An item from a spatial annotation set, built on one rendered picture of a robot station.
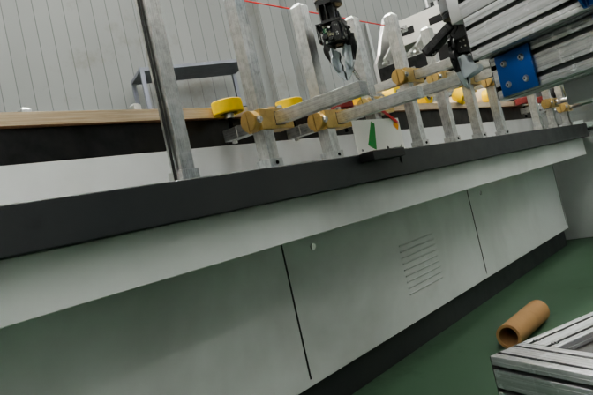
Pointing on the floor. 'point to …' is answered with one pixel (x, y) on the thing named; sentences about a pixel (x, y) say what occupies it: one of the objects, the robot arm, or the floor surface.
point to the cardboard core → (522, 324)
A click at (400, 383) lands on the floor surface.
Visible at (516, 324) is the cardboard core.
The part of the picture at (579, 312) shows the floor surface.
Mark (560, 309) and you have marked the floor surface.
